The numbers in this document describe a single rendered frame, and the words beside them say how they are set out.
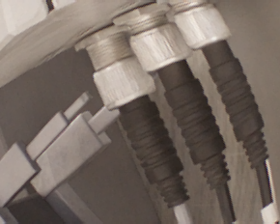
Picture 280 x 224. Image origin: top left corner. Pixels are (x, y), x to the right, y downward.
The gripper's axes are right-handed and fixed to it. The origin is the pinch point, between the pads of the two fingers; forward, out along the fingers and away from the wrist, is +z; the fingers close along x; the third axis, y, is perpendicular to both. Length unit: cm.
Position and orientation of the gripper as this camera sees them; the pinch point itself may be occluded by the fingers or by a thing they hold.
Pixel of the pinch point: (123, 82)
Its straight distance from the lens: 65.9
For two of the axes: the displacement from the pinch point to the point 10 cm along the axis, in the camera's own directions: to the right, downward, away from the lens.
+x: -4.3, 1.8, -8.8
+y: 6.1, 7.8, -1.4
